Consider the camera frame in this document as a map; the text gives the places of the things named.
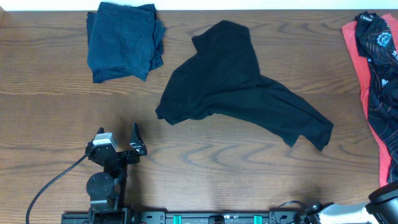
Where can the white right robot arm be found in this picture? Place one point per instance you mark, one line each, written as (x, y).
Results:
(380, 209)

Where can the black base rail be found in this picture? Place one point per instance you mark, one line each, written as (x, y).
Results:
(278, 217)

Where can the plain black t-shirt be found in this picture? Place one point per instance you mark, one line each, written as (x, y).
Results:
(223, 77)

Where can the folded dark blue garment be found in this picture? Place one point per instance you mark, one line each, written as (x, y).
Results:
(124, 41)

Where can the black patterned jersey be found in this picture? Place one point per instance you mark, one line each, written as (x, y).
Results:
(375, 42)

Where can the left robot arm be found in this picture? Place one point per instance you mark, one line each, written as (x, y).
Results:
(107, 188)

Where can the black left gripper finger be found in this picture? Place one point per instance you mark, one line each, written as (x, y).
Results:
(100, 131)
(136, 141)

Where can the red garment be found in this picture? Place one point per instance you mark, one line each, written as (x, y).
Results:
(364, 77)

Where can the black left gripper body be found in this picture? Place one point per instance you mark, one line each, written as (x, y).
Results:
(121, 155)

